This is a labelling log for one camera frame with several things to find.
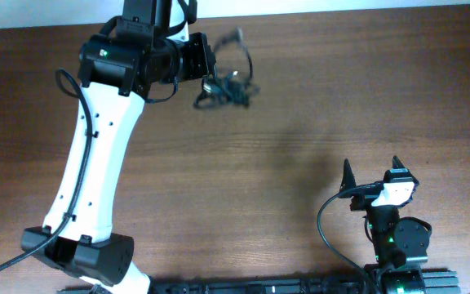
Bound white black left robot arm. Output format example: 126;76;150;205
21;1;215;293

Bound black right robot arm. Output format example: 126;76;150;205
339;157;432;293

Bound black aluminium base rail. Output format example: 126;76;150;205
57;267;460;294

